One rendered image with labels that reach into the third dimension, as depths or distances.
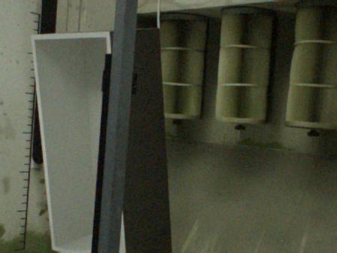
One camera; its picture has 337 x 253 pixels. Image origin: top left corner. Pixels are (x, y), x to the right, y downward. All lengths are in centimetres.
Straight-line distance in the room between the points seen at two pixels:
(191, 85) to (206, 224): 96
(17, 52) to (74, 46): 51
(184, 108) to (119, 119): 243
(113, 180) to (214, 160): 255
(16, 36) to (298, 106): 175
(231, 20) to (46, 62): 123
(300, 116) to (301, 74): 24
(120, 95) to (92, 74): 171
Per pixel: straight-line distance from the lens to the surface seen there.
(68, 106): 346
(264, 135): 413
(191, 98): 422
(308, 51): 354
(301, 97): 352
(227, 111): 383
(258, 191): 396
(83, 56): 352
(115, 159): 179
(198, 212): 411
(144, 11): 436
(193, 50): 423
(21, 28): 389
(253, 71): 384
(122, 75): 179
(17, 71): 387
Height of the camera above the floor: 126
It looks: 3 degrees down
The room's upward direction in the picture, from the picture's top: 4 degrees clockwise
